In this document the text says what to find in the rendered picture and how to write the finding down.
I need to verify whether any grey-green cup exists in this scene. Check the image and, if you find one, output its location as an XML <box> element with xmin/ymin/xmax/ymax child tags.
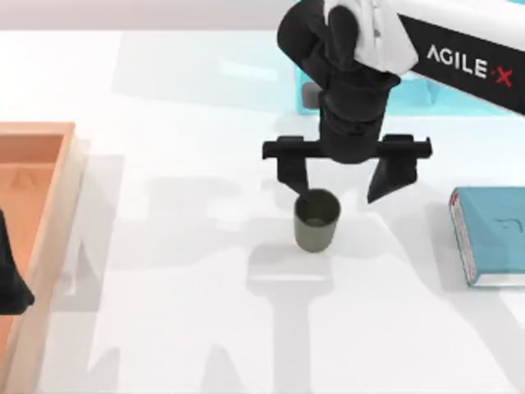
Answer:
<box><xmin>293</xmin><ymin>188</ymin><xmax>342</xmax><ymax>254</ymax></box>

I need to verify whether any light blue rack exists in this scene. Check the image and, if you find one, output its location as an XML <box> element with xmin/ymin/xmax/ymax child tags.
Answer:
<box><xmin>294</xmin><ymin>61</ymin><xmax>523</xmax><ymax>117</ymax></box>

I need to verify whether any teal book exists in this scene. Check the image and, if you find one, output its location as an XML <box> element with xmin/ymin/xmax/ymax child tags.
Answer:
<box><xmin>449</xmin><ymin>186</ymin><xmax>525</xmax><ymax>289</ymax></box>

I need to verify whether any salmon-coloured shallow box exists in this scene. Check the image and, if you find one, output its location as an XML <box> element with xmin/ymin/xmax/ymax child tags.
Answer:
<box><xmin>0</xmin><ymin>121</ymin><xmax>77</xmax><ymax>394</ymax></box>

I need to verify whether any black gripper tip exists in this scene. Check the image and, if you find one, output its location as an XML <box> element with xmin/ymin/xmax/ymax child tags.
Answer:
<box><xmin>0</xmin><ymin>208</ymin><xmax>36</xmax><ymax>318</ymax></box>

